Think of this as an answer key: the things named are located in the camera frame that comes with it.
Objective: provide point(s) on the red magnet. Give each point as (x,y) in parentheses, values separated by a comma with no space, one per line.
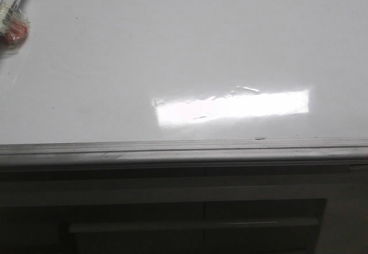
(17,31)

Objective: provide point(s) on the white whiteboard surface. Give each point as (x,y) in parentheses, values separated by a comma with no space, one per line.
(147,70)

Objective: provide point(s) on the grey cabinet with recessed panel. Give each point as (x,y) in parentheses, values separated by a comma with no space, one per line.
(38,207)

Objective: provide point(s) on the grey cabinet handle bar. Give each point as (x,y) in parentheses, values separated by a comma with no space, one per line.
(192,225)

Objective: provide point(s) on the grey aluminium whiteboard frame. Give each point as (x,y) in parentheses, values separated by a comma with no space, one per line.
(188,153)

